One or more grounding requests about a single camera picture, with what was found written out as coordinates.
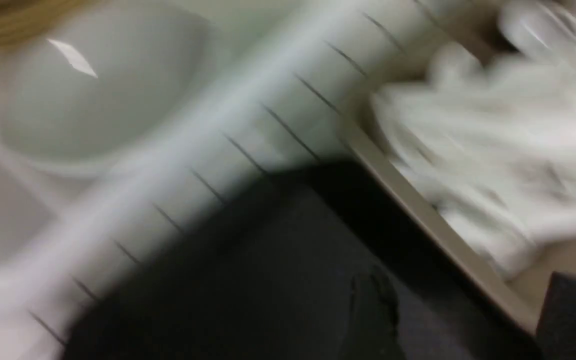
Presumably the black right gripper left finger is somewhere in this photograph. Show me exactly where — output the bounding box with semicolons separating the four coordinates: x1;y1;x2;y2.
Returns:
338;266;406;360

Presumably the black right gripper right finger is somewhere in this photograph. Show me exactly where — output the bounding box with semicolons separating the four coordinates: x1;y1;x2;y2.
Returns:
535;272;576;360

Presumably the black plastic serving tray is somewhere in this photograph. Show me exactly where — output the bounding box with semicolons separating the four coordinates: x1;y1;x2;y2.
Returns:
61;161;543;360

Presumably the pile of white spoons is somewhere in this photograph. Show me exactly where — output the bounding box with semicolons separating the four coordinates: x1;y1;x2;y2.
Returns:
370;0;576;278

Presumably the brown plastic spoon bin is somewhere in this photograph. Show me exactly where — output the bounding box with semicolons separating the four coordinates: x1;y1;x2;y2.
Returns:
342;0;576;335

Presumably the large white plastic tub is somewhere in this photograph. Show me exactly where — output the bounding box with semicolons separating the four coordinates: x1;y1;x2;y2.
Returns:
0;0;473;360

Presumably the stack of white dishes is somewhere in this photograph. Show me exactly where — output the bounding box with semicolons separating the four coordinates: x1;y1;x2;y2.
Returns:
0;0;223;177

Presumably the stack of yellow bowls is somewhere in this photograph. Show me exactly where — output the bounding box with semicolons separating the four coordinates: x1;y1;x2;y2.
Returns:
0;0;94;48

